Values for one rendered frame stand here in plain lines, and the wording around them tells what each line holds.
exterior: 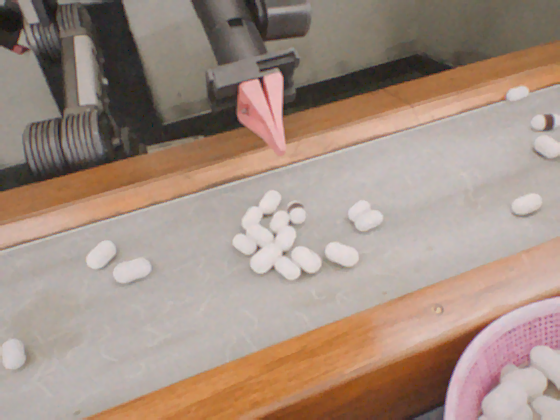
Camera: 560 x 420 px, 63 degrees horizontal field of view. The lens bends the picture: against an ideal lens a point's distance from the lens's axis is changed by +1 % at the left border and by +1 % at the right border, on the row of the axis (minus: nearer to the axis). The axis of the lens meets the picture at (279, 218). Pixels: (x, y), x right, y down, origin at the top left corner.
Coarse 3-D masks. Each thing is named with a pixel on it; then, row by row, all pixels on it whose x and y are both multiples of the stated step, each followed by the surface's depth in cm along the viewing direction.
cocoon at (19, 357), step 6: (6, 342) 41; (12, 342) 41; (18, 342) 41; (6, 348) 41; (12, 348) 41; (18, 348) 41; (6, 354) 40; (12, 354) 40; (18, 354) 40; (24, 354) 41; (6, 360) 40; (12, 360) 40; (18, 360) 40; (24, 360) 41; (6, 366) 40; (12, 366) 40; (18, 366) 40
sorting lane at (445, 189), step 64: (448, 128) 67; (512, 128) 64; (256, 192) 59; (320, 192) 57; (384, 192) 56; (448, 192) 54; (512, 192) 52; (0, 256) 55; (64, 256) 54; (128, 256) 52; (192, 256) 50; (320, 256) 48; (384, 256) 46; (448, 256) 45; (0, 320) 46; (64, 320) 45; (128, 320) 44; (192, 320) 43; (256, 320) 42; (320, 320) 41; (0, 384) 40; (64, 384) 39; (128, 384) 38
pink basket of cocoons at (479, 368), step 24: (528, 312) 35; (552, 312) 35; (480, 336) 34; (504, 336) 35; (528, 336) 36; (552, 336) 36; (480, 360) 33; (504, 360) 35; (456, 384) 31; (480, 384) 34; (456, 408) 30
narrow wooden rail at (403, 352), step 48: (432, 288) 39; (480, 288) 38; (528, 288) 37; (336, 336) 36; (384, 336) 35; (432, 336) 35; (192, 384) 34; (240, 384) 33; (288, 384) 33; (336, 384) 33; (384, 384) 35; (432, 384) 37
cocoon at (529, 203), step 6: (522, 198) 48; (528, 198) 48; (534, 198) 48; (540, 198) 48; (516, 204) 48; (522, 204) 47; (528, 204) 47; (534, 204) 48; (540, 204) 48; (516, 210) 48; (522, 210) 48; (528, 210) 48; (534, 210) 48
